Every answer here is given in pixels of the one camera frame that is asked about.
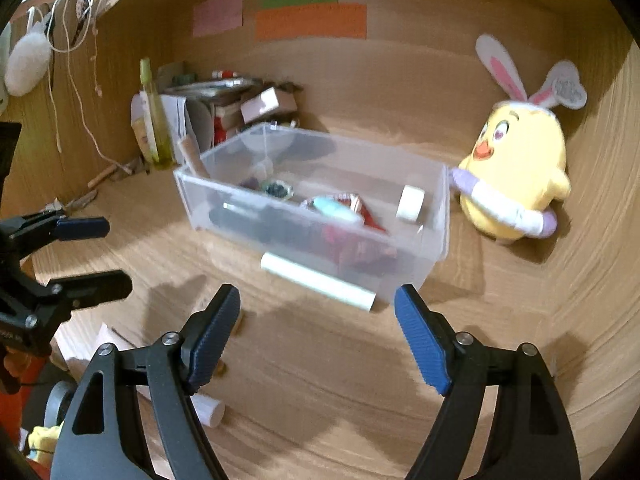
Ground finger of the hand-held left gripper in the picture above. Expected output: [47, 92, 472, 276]
[22, 270, 133, 332]
[0, 211, 111, 261]

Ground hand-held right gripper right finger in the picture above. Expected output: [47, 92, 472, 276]
[394, 284, 583, 480]

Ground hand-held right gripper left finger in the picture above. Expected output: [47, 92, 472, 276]
[50, 283, 242, 480]

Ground mint green tube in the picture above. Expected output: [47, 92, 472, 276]
[260, 252, 377, 313]

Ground clear plastic storage bin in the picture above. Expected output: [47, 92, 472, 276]
[173, 122, 451, 306]

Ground white tape roll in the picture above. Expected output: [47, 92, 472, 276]
[396, 185, 427, 223]

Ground teal bottle with clear cap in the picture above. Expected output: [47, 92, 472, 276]
[312, 196, 363, 223]

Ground small metal tool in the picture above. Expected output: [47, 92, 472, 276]
[44, 190, 100, 213]

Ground wooden stick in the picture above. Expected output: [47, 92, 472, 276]
[87, 159, 135, 188]

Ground white cylinder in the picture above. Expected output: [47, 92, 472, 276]
[192, 391, 227, 428]

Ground grey round disc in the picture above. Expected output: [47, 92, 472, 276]
[44, 380, 77, 433]

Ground cream cosmetic tube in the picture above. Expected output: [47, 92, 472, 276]
[131, 110, 153, 161]

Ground small yellow toy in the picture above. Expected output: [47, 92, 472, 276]
[27, 422, 66, 461]

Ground yellow green liquid bottle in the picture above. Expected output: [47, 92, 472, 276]
[139, 57, 176, 168]

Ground red foil packet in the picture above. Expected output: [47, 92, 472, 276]
[320, 192, 401, 271]

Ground brown cardboard roll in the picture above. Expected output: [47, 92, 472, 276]
[177, 136, 211, 178]

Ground folded white paper leaflet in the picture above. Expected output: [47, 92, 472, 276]
[131, 92, 211, 161]

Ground red and white box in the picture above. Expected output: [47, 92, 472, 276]
[214, 115, 241, 146]

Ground white fluffy plush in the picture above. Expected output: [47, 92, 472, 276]
[4, 7, 53, 97]

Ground stack of foil packets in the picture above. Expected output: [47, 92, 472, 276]
[165, 72, 263, 98]

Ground yellow chick plush toy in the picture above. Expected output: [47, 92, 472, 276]
[448, 34, 588, 246]

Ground white cardboard box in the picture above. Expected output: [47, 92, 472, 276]
[240, 86, 281, 123]

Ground pink sticky note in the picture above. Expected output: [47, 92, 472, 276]
[192, 0, 244, 37]

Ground orange sticky note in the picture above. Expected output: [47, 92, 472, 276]
[255, 3, 368, 41]

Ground white string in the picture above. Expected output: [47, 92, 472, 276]
[47, 0, 123, 171]

